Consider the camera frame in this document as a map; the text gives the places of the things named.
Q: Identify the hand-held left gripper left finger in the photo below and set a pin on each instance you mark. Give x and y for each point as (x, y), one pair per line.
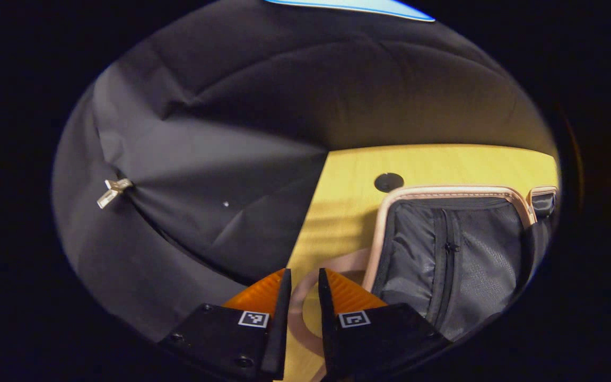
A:
(279, 329)

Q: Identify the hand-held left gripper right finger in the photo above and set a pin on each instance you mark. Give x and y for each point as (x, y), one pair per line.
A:
(328, 329)

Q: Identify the pink suitcase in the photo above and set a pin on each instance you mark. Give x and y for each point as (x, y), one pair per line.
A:
(475, 254)

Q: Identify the silver cloth clip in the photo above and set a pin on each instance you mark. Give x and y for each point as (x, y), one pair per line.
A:
(110, 193)

